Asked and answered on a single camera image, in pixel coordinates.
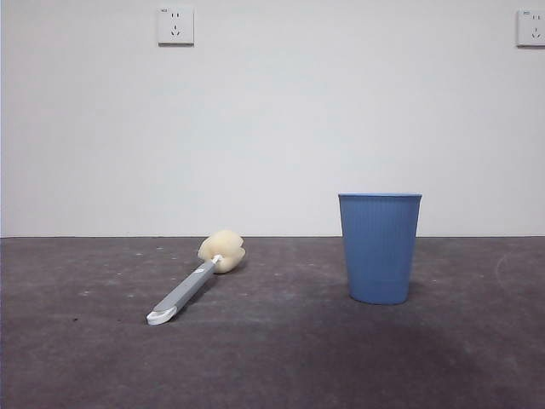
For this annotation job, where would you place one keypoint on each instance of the blue ribbed plastic cup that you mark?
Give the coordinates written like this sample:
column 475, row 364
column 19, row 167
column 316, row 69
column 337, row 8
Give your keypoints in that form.
column 379, row 251

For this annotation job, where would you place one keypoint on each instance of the white wall socket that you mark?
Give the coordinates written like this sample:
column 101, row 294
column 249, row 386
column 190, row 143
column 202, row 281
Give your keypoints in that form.
column 176, row 25
column 532, row 27

